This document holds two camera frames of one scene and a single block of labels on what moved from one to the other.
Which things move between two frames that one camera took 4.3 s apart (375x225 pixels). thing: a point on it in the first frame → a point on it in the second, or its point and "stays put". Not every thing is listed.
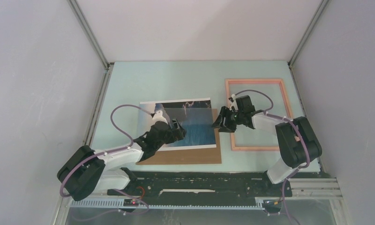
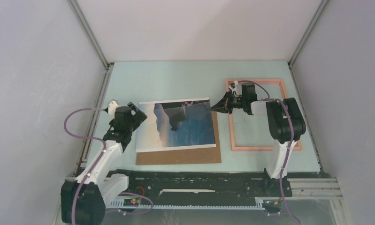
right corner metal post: (321, 6) stays put
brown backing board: (191, 156) stays put
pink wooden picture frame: (280, 81) stays put
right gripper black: (227, 128) → (224, 105)
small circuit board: (130, 202) stays put
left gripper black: (176, 135) → (138, 117)
